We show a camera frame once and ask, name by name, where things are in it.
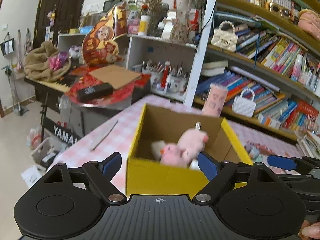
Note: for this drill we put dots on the brown cardboard sheet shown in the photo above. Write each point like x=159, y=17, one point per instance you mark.
x=117, y=76

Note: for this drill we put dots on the black electric piano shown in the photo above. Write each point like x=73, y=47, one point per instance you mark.
x=55, y=130

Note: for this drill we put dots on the pots of pens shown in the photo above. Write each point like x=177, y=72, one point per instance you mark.
x=170, y=77

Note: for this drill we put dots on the floor mop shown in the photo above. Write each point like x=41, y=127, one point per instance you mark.
x=15, y=95

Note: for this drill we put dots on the pink plush toy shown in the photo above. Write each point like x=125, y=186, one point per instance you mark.
x=310, y=22

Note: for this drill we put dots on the white bottle yellow label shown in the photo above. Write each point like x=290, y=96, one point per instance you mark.
x=143, y=26

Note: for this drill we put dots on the red boxed book set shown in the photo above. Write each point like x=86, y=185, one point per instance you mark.
x=303, y=115

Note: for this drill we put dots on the black white hanging bag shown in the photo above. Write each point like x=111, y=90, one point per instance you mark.
x=7, y=46

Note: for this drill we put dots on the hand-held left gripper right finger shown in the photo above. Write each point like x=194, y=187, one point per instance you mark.
x=207, y=164

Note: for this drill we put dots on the row of leaning books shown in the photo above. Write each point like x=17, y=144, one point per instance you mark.
x=262, y=100
x=280, y=52

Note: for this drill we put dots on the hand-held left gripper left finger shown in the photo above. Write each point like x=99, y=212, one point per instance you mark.
x=112, y=164

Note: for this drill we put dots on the grey metal strip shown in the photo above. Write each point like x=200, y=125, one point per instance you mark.
x=103, y=136

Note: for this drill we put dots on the stack of papers and booklets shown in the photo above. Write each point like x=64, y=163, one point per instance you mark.
x=310, y=145

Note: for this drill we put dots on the orange white blue carton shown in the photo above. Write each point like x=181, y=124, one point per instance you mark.
x=268, y=122

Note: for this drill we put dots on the gold twin-lens gadget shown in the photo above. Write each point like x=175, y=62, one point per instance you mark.
x=281, y=11

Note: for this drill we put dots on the white shelf unit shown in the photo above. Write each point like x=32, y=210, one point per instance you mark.
x=155, y=50

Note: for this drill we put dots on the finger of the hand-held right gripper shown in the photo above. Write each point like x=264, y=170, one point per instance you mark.
x=281, y=162

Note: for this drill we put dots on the white letter ornament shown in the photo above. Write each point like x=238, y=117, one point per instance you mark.
x=169, y=25

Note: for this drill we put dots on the long black case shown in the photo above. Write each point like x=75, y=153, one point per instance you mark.
x=93, y=92

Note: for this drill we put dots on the gold printed foil bag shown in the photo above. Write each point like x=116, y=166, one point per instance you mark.
x=100, y=40

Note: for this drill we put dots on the pink plush pig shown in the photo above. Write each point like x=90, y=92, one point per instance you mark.
x=192, y=141

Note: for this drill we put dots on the pink cylindrical pen holder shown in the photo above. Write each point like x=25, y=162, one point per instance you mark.
x=214, y=100

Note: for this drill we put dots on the beige fleece blanket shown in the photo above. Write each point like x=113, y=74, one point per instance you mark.
x=42, y=62

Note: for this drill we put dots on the clear plastic storage bin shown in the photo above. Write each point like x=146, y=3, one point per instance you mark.
x=42, y=152

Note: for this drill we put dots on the white rolled paper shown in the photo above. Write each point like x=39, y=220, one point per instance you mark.
x=252, y=77

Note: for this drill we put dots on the dark brown door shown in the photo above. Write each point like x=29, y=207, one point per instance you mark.
x=57, y=10

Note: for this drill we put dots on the yellow cardboard box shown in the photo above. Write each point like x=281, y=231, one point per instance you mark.
x=155, y=177

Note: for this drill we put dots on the wooden bookshelf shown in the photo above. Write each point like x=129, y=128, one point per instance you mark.
x=250, y=60

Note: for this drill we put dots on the grey-green toy figure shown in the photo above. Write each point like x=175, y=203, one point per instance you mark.
x=253, y=152

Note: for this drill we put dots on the person's right hand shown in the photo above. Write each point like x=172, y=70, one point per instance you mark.
x=312, y=231

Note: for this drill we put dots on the small pink plush chick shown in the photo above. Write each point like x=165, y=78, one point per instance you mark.
x=175, y=156

